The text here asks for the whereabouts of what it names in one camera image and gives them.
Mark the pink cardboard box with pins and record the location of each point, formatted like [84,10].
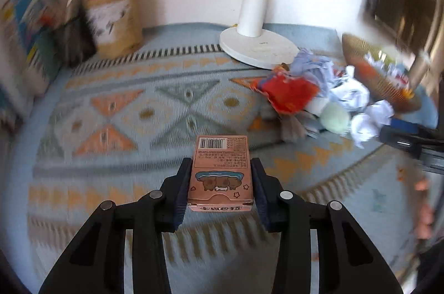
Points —
[218,172]

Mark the white upright post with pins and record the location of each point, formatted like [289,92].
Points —
[423,68]

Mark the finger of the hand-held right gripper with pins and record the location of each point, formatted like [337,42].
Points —
[404,125]
[399,139]

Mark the woven wicker basket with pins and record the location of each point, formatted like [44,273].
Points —
[374,79]

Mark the pale green ball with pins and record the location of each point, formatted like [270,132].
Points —
[334,117]

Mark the brown paper pen holder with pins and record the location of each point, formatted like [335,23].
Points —
[114,26]

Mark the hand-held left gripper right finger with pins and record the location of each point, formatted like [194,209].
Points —
[260,200]

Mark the person's right hand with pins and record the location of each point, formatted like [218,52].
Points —
[425,221]

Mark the patterned blue mat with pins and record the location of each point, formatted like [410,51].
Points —
[138,113]

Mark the black mesh pen holder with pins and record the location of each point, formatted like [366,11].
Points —
[74,40]

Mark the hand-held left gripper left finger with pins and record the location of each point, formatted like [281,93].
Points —
[180,203]

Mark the red snack packet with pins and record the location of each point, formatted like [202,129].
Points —
[288,92]

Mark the pile of crumpled paper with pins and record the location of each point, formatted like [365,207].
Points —
[350,92]

